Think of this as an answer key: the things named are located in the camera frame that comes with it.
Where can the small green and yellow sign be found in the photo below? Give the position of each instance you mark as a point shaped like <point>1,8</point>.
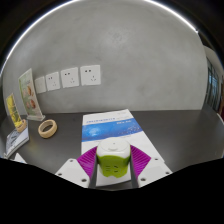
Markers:
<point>13,110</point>

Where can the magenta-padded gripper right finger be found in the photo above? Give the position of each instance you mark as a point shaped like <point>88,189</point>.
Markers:
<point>155,170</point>

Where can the clear acrylic menu stand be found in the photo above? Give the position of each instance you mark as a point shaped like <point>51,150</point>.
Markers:
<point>29,95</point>

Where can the dark framed glass window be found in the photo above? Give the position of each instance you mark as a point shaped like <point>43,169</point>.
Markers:
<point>215,90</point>

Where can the beige masking tape roll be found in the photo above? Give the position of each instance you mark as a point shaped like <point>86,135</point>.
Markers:
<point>43,133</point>

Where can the white ceiling light strip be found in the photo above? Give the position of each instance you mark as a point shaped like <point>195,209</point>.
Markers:
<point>23,36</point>

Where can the small beige tape roll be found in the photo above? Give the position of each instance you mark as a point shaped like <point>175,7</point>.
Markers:
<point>22,127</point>

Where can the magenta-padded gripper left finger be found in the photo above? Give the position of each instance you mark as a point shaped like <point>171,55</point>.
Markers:
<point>70,171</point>

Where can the grey printed booklet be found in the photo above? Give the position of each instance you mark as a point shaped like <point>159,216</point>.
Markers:
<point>16,140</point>

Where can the white and green charger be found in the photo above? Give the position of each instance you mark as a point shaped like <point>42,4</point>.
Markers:
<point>113,153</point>

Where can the white book with blue band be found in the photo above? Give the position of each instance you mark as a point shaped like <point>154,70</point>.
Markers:
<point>106,128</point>

